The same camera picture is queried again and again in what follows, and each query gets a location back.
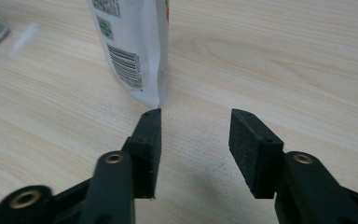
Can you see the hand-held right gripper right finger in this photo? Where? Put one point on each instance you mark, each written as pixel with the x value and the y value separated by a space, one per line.
pixel 251 155

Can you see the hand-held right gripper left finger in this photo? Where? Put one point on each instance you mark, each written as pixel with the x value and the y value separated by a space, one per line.
pixel 146 149

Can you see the white and blue pouch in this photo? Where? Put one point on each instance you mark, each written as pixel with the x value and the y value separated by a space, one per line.
pixel 130 37

